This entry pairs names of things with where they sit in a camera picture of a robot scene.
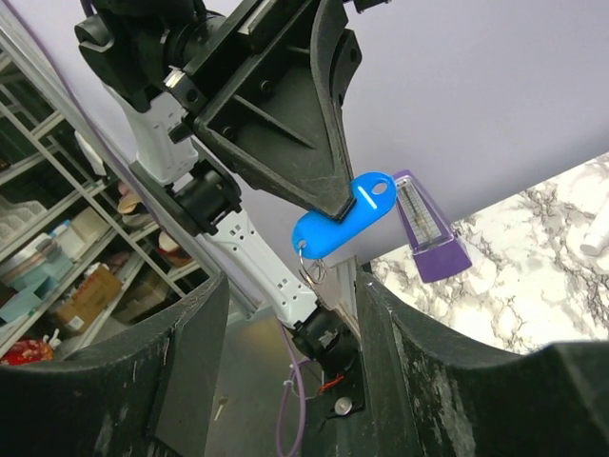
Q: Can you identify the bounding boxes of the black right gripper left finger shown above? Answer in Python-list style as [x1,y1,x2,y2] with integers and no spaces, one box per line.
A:
[1,273,229,456]

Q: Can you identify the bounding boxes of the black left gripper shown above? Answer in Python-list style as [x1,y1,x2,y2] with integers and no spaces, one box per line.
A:
[166,1,362,220]

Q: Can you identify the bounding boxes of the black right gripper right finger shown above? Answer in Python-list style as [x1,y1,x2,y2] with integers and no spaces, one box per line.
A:
[355,272,608,456]

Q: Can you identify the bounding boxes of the blue plastic key tag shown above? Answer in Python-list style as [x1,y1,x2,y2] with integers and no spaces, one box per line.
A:
[291,171,397,260]

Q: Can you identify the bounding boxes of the silver key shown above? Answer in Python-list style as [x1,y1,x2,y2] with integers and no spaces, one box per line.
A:
[310,259,361,340]

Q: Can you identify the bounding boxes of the silver keyring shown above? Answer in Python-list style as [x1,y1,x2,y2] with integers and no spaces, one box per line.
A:
[298,240,327,286]

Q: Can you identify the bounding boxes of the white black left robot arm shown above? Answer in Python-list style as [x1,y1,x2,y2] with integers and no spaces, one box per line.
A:
[74,1,365,417]

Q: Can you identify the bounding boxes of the purple metronome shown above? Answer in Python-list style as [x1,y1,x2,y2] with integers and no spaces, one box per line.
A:
[394,169,472,284]

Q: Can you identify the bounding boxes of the white microphone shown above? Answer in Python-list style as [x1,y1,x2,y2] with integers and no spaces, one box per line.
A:
[580,217,608,256]

